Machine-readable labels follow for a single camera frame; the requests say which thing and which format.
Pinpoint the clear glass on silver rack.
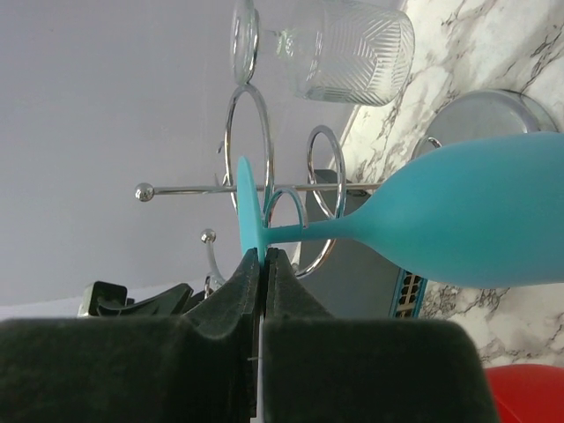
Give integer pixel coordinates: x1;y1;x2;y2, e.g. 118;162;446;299
231;1;415;107

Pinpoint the blue wine glass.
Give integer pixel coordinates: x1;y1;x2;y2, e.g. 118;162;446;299
236;130;564;290

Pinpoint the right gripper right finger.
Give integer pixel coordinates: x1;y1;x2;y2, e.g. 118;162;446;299
263;249;499;422

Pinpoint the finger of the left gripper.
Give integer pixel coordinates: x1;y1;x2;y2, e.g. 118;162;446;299
78;281;194;317

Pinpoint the silver wire glass rack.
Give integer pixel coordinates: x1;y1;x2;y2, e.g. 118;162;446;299
134;83;564;292

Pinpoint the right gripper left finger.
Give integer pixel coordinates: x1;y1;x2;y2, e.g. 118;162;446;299
1;250;260;422

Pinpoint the black network switch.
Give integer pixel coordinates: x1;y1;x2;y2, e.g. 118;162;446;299
290;169;428;319

